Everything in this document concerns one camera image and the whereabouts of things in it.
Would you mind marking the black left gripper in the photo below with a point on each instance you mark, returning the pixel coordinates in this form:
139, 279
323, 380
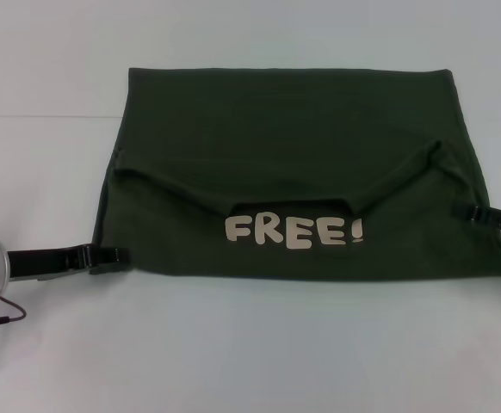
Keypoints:
48, 260

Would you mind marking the dark green shirt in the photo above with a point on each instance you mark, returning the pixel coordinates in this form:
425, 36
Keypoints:
276, 129

